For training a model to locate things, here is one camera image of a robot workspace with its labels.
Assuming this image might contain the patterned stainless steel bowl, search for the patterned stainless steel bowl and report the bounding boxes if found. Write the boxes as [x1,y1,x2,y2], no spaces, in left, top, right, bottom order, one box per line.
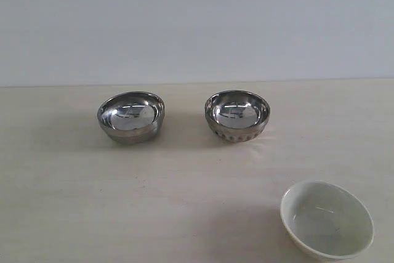
[204,90,271,143]

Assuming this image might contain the plain stainless steel bowl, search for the plain stainless steel bowl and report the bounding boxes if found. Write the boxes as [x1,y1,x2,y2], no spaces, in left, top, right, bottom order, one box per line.
[97,91,165,145]

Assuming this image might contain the white ceramic bowl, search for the white ceramic bowl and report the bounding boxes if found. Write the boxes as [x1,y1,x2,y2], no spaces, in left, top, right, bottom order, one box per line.
[279,180,374,261]

